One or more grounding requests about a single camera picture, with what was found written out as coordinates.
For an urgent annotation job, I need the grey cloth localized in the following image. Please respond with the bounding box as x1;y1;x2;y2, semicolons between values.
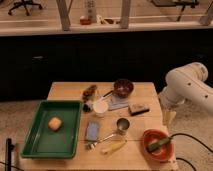
108;96;128;111

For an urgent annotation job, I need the yellow banana toy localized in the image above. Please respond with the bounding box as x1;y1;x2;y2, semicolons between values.
101;140;126;155

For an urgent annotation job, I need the dark red bowl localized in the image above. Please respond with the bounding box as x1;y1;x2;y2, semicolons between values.
113;79;134;98

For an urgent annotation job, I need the red object on shelf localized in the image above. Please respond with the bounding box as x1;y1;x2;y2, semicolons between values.
80;18;92;25

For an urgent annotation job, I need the small black object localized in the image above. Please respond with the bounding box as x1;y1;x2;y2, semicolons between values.
83;103;92;112

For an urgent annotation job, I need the brown pine cone toy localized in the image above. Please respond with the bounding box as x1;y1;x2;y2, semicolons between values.
82;85;97;102

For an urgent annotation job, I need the black stand post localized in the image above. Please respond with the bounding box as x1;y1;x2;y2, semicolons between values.
5;138;15;171

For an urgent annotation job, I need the orange bowl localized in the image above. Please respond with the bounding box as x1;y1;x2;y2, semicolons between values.
141;129;174;162

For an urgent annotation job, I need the yellow bread roll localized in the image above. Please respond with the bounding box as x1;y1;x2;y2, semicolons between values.
48;117;62;131

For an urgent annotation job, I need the green plastic tray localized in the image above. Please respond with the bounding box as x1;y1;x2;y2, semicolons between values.
21;100;81;159

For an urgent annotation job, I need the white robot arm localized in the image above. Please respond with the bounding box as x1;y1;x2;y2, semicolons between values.
158;62;213;126

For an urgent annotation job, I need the white plastic cup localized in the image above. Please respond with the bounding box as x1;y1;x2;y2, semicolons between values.
93;101;108;117

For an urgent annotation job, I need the small metal cup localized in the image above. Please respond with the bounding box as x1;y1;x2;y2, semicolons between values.
117;118;130;135

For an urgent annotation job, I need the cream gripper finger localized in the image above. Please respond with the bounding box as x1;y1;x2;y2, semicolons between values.
163;110;169;126
169;111;176;125

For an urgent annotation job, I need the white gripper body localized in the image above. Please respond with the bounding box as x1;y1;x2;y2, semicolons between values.
158;93;176;111

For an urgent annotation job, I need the green cucumber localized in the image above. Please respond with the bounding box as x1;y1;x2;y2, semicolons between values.
147;137;170;152

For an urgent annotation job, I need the black cable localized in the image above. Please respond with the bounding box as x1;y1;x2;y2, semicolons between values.
170;132;213;171

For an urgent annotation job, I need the black and tan eraser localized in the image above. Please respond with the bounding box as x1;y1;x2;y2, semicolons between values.
129;104;150;116

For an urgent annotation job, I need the blue sponge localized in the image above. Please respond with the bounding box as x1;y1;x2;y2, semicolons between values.
85;122;100;141

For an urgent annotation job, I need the black office chair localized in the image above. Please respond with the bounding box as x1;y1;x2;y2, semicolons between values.
8;0;43;16

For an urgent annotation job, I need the metal fork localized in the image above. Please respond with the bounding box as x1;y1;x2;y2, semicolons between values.
85;133;118;150

